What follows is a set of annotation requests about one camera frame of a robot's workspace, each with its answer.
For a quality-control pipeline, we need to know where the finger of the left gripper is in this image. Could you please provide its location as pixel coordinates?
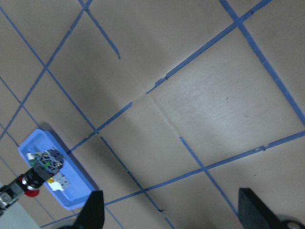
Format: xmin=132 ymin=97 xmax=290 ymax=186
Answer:
xmin=0 ymin=176 xmax=26 ymax=210

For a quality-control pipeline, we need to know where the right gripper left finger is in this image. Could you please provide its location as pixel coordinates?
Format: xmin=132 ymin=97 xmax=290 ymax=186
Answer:
xmin=73 ymin=190 xmax=105 ymax=229

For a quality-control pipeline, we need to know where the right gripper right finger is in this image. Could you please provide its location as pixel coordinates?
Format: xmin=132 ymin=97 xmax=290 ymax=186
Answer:
xmin=238 ymin=188 xmax=280 ymax=229

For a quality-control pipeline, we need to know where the red emergency stop button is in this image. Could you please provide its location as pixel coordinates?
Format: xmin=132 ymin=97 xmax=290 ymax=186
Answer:
xmin=22 ymin=149 xmax=64 ymax=198

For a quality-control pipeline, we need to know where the blue plastic tray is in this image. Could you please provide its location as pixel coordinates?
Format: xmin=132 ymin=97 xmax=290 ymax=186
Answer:
xmin=18 ymin=129 xmax=95 ymax=210

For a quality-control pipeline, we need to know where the green relay module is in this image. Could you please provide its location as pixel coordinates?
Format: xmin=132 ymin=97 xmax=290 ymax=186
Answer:
xmin=27 ymin=153 xmax=40 ymax=167

